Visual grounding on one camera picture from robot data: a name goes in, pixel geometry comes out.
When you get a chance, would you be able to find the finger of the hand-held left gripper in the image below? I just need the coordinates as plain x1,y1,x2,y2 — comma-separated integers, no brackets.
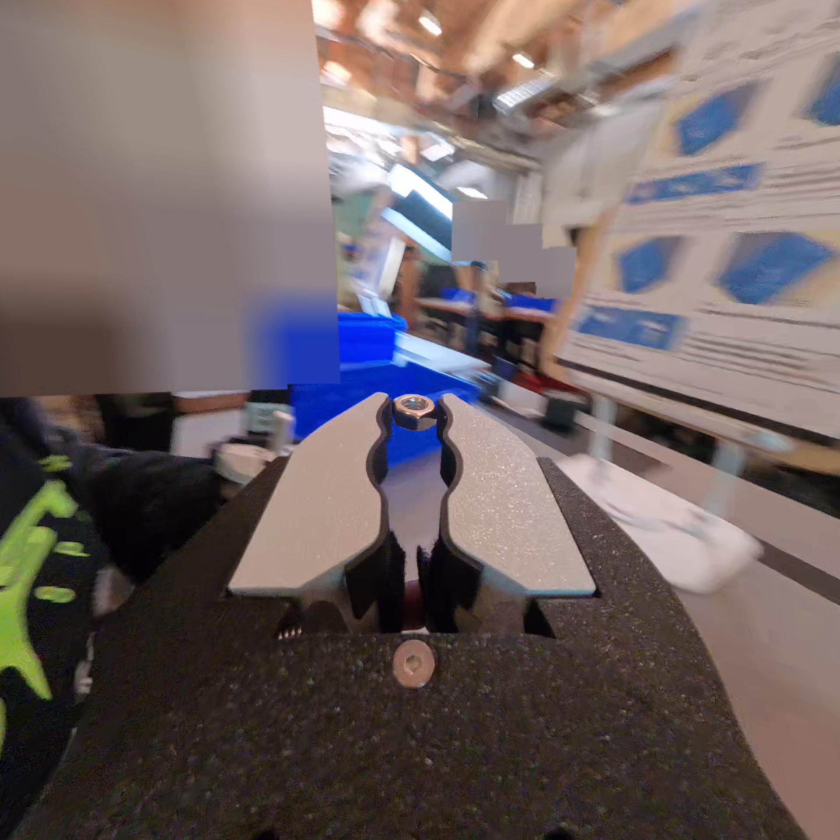
214,443,279,485

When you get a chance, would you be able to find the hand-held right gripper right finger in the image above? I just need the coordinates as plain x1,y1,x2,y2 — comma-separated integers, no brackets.
431,392,598,626

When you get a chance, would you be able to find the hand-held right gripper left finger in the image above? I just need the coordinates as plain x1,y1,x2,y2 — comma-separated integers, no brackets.
230,392,399,626

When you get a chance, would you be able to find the blue plastic box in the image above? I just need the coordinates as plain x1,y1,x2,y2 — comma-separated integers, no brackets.
289,361,480,467

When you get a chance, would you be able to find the silver hex nut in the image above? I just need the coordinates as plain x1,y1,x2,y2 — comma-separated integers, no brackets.
393,395,439,430

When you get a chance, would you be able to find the person's left forearm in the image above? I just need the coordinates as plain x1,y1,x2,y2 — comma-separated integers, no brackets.
73,447,224,585

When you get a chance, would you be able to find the small black box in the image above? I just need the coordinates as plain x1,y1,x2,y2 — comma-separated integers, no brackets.
545,392,585,431

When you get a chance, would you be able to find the blue plastic bin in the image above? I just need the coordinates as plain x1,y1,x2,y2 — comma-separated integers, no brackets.
339,311,408,368

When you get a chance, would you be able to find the person's black printed shirt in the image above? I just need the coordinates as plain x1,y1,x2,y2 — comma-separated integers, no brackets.
0,401,106,815

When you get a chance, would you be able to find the studio light on stand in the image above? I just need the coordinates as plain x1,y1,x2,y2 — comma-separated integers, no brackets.
381,164,458,263

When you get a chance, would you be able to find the sign on white stand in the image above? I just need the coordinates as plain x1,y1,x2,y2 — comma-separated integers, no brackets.
545,0,840,594

